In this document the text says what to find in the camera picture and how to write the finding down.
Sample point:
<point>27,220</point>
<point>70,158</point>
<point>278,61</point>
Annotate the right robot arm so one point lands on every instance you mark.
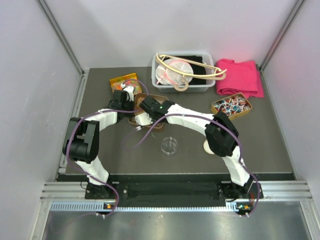
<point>221,135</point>

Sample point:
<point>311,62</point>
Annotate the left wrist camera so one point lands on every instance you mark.
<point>129,90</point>

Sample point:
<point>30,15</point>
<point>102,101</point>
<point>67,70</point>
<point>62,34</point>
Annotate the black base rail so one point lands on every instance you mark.
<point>174,190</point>

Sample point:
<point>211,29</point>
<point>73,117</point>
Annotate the clear round container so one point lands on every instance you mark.
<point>169,146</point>

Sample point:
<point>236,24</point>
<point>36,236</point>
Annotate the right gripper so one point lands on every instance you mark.
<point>151,116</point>

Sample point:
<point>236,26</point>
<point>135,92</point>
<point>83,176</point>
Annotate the gold tin wrapped candies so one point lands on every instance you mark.
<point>234,106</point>

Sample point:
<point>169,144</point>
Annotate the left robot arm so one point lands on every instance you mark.
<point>82,141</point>

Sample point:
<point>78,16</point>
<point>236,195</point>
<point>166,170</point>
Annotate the gold tin colourful gummies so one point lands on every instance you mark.
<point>129,79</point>

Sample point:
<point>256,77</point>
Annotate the white round lid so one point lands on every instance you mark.
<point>206,148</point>

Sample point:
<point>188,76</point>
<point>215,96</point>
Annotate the black cloth in basket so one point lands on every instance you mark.
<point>197,70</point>

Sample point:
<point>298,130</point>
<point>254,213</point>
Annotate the wooden clothes hanger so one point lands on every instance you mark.
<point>168,79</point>

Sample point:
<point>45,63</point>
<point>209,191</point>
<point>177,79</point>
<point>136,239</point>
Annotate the pink cloth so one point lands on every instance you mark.
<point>241,77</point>

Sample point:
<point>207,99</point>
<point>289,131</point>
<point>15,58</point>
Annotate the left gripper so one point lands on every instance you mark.
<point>129,115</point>

